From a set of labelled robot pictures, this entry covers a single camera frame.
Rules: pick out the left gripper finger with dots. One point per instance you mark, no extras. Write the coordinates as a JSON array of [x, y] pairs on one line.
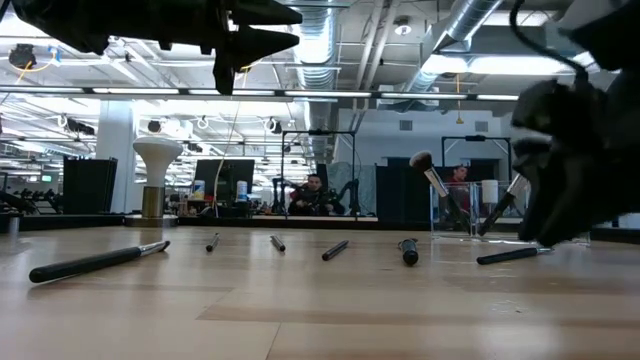
[[260, 47], [265, 12]]

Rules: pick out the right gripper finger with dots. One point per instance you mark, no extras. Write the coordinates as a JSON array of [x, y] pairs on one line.
[[547, 200], [600, 200]]

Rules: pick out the fan makeup brush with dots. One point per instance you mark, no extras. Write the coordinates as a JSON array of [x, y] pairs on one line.
[[500, 205]]

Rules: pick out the thin black makeup brush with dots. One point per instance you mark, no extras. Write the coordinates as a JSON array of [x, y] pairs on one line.
[[85, 263], [278, 243], [505, 256], [212, 243], [334, 251]]

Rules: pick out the round powder makeup brush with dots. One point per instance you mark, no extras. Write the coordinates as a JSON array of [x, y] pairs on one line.
[[435, 180]]

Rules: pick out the foundation makeup brush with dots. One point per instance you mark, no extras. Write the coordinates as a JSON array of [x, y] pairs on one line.
[[410, 252]]

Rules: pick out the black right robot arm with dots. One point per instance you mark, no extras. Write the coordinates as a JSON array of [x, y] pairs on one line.
[[620, 40]]

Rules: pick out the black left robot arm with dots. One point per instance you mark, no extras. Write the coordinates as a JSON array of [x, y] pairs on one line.
[[100, 20]]

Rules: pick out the white cylinder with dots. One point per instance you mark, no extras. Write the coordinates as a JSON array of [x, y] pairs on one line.
[[490, 191]]

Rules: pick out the person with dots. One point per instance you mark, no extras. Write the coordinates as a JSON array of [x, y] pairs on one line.
[[314, 197], [457, 175]]

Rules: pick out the overhead light bar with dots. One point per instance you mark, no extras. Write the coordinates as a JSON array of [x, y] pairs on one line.
[[135, 91]]

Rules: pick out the clear acrylic organizer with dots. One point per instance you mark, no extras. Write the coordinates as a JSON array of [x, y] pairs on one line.
[[440, 210]]

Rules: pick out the white globe lamp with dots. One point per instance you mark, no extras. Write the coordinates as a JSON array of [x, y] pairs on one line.
[[157, 155]]

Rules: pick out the black monitor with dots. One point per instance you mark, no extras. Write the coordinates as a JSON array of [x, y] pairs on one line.
[[225, 180]]

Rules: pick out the round ceiling detector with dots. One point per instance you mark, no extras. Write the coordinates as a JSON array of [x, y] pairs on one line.
[[402, 29]]

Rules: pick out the white wipes canister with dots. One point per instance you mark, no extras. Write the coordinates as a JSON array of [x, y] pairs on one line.
[[198, 191], [242, 191]]

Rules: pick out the black partition panel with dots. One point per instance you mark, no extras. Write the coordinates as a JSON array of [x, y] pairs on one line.
[[395, 195]]

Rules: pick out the black ceiling device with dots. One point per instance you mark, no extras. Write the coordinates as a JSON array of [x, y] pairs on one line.
[[22, 56]]

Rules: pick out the silver ventilation duct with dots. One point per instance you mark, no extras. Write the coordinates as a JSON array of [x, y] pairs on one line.
[[470, 17], [317, 45]]

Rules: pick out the black background rig frame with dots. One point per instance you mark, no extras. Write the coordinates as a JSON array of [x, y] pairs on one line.
[[320, 132], [475, 138]]

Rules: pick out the black aluminium table frame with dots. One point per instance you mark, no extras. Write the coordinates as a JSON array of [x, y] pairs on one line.
[[70, 222]]

